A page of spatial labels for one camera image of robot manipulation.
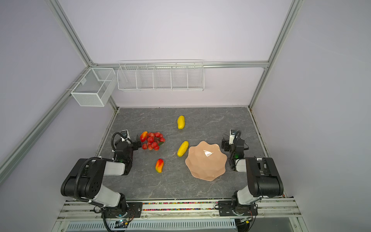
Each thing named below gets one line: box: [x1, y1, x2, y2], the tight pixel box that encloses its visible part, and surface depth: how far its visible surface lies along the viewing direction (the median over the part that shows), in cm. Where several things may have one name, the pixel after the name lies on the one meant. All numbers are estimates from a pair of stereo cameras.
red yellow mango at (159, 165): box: [155, 158, 165, 174], surface depth 88 cm
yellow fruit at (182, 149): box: [176, 140, 189, 158], surface depth 95 cm
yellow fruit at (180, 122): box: [177, 115, 186, 130], surface depth 109 cm
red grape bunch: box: [141, 131, 166, 152], surface depth 97 cm
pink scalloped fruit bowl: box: [185, 141, 228, 182], surface depth 92 cm
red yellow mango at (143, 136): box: [140, 130, 149, 143], surface depth 101 cm
